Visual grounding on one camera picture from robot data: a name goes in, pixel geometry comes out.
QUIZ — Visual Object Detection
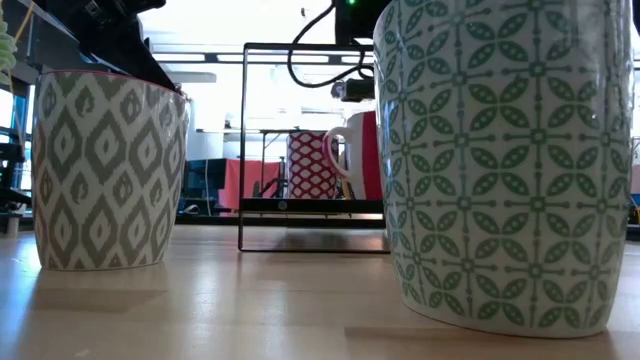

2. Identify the red cloth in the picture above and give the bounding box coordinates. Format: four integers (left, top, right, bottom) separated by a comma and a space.
218, 158, 282, 212

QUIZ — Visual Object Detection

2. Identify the white mug green leaf pattern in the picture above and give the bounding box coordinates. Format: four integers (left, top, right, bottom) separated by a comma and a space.
372, 0, 636, 340

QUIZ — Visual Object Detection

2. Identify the white column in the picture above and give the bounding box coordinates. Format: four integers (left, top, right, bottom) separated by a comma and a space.
187, 97, 226, 161

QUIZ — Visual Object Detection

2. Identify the black metal rack wooden shelf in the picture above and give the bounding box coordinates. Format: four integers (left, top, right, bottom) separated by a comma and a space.
237, 43, 392, 254

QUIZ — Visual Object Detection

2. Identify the dark background box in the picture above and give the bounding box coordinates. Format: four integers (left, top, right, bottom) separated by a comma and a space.
182, 158, 227, 202

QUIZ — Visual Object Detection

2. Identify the white mug red stripe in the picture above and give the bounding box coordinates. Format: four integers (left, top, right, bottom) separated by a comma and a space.
323, 110, 384, 201

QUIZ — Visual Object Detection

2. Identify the black table frame rail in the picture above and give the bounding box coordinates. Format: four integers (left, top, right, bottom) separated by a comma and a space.
174, 212, 386, 227

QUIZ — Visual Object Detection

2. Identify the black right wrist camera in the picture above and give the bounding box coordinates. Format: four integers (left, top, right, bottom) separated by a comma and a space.
330, 77, 376, 104

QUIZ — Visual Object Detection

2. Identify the red white lattice mug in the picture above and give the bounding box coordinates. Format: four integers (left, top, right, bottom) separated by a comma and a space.
285, 130, 341, 200

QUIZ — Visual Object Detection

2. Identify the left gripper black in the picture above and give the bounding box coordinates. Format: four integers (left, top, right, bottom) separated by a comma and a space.
33, 0, 180, 94

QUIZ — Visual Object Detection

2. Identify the black cable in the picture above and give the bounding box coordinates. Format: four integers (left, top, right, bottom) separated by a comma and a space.
287, 0, 376, 90

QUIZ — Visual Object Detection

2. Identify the grey diamond mug red rim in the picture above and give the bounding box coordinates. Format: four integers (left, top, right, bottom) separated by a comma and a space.
32, 69, 190, 272

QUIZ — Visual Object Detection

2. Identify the pale green knitted object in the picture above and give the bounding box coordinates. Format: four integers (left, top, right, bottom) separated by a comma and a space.
0, 9, 19, 86

